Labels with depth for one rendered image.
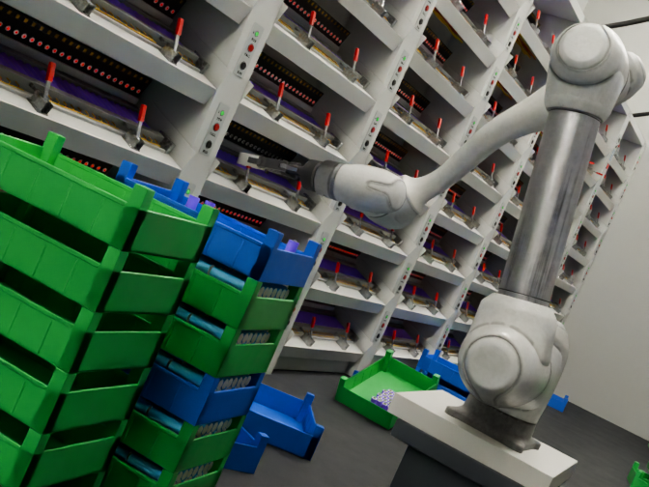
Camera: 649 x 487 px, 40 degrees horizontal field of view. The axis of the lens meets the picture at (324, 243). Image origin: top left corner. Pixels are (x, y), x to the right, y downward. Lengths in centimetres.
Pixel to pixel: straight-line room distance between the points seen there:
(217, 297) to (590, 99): 82
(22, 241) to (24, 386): 18
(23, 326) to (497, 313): 91
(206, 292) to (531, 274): 66
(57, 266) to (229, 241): 33
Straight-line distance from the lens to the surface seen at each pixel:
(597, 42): 176
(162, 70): 188
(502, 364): 167
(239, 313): 135
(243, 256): 135
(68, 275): 112
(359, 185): 203
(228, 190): 217
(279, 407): 234
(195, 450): 144
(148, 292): 118
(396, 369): 300
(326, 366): 314
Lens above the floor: 56
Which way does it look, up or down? 3 degrees down
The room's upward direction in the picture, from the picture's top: 24 degrees clockwise
